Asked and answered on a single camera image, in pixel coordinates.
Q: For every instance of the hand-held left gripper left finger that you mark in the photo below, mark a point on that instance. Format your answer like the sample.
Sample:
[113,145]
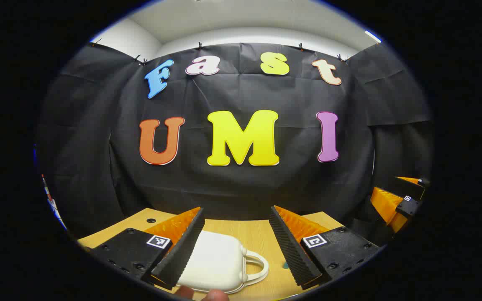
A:
[182,255]

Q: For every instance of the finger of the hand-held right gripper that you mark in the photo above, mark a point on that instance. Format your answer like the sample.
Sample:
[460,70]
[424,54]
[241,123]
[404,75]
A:
[412,189]
[410,207]

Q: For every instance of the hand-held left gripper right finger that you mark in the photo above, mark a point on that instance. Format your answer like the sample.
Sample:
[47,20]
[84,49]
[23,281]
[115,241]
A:
[293,255]

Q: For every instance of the black backdrop cloth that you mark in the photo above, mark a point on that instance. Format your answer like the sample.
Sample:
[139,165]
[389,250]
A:
[266,184]

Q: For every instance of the red white bottle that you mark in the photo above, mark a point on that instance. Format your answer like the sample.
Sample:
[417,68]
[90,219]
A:
[45,188]

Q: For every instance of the white ceiling light panel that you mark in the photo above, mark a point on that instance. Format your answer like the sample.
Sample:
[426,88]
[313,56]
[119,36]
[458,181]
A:
[373,36]

